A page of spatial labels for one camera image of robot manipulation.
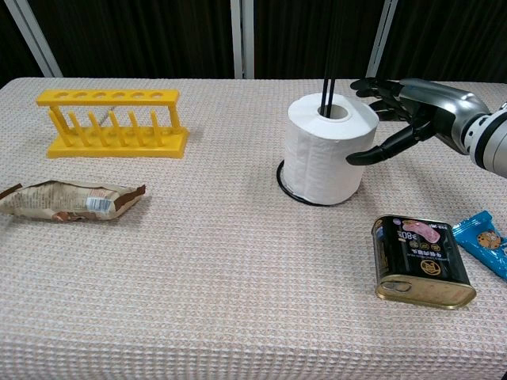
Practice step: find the brown snack wrapper packet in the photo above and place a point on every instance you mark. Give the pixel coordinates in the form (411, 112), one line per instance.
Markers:
(71, 200)

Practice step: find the beige waffle weave tablecloth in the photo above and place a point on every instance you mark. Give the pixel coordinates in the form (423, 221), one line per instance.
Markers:
(222, 257)

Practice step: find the white toilet paper roll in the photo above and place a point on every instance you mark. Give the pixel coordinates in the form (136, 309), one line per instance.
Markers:
(326, 150)

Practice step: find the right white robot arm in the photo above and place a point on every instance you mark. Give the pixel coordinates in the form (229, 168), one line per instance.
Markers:
(489, 138)

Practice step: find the white metal frame post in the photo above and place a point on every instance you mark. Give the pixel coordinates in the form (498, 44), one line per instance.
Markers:
(37, 35)
(241, 37)
(381, 37)

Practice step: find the yellow plastic test tube rack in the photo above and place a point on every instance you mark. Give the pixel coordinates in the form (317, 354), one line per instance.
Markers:
(113, 124)

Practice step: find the blue cookie snack packet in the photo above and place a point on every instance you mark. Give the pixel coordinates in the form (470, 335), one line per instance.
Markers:
(485, 243)

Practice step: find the black luncheon meat can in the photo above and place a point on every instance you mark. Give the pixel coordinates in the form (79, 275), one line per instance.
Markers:
(420, 261)

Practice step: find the dark curtain backdrop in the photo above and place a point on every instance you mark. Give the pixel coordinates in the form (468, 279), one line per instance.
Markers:
(146, 37)

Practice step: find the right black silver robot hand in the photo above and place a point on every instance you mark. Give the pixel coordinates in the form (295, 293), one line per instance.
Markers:
(431, 112)

